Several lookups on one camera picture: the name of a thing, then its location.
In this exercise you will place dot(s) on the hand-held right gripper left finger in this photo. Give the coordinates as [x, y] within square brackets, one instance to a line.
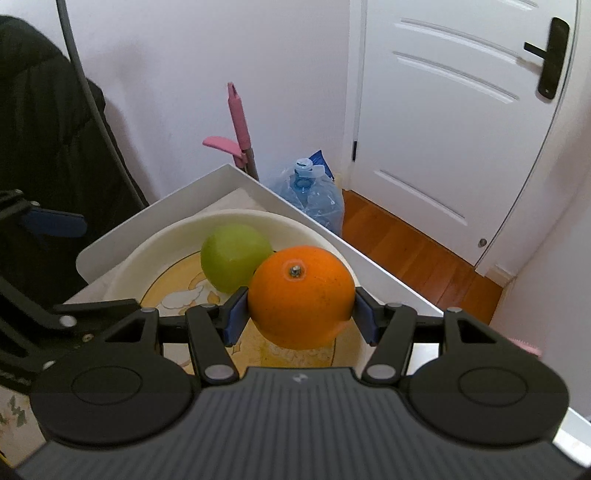
[234, 318]

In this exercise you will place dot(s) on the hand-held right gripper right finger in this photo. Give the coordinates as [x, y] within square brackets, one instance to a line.
[365, 318]

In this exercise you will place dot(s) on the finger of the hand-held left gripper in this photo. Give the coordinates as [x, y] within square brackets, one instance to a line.
[55, 224]
[92, 311]

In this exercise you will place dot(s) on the green apple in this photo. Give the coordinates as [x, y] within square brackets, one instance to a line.
[231, 258]

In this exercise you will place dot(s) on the large orange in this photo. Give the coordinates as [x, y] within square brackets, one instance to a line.
[300, 300]

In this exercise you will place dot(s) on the white bowl with yellow print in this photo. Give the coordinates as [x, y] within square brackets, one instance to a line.
[152, 249]

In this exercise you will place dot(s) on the black jacket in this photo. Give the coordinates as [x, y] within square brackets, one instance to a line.
[41, 138]

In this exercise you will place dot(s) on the large blue water bottle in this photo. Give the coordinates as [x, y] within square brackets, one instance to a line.
[318, 203]

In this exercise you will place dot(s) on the white tray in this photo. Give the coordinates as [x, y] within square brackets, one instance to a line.
[184, 194]

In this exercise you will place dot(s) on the blue plastic bag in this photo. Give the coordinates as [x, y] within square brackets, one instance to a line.
[323, 164]

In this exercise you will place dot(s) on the door hinge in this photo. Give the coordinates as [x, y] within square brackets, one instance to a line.
[354, 151]

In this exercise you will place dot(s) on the white panelled door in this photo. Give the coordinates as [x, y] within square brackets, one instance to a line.
[438, 138]

